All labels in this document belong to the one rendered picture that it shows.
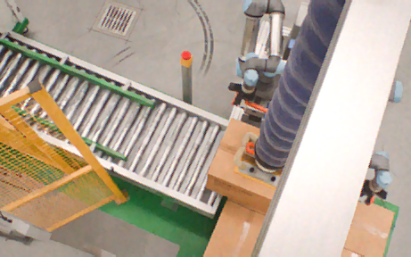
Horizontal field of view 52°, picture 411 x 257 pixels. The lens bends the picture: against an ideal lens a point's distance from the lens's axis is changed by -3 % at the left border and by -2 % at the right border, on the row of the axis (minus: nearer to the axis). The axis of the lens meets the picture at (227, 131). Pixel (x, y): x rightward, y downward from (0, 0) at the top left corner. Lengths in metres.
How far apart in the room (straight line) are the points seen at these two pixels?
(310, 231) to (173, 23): 3.89
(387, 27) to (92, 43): 3.79
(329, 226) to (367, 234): 2.74
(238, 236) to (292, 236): 2.53
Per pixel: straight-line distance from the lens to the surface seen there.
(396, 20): 0.74
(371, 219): 3.34
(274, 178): 2.59
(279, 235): 0.56
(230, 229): 3.08
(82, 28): 4.46
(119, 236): 3.67
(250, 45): 2.64
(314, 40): 1.30
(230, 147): 2.66
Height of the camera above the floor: 3.59
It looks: 69 degrees down
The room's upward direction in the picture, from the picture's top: 12 degrees clockwise
